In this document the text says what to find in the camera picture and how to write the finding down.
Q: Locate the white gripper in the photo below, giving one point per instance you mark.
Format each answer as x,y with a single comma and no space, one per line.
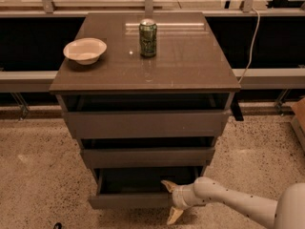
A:
180,197

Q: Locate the grey bottom drawer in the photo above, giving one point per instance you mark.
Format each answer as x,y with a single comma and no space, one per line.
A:
140,187

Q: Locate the grey drawer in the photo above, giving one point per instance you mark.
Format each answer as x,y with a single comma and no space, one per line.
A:
142,157
91,125
140,187

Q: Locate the grey drawer cabinet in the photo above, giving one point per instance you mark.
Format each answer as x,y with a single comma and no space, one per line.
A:
188,73

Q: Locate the grey middle drawer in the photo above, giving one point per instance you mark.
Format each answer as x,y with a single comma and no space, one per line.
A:
142,157

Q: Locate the grey top drawer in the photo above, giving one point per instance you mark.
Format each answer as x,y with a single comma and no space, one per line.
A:
91,125

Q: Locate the wooden box at right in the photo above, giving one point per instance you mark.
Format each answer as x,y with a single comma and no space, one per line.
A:
298,121

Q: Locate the white bowl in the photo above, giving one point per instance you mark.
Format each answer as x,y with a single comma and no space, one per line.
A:
85,51

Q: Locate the green soda can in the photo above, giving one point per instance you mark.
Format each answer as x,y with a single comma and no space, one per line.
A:
147,37

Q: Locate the metal railing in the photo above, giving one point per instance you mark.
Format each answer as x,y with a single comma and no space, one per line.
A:
33,32

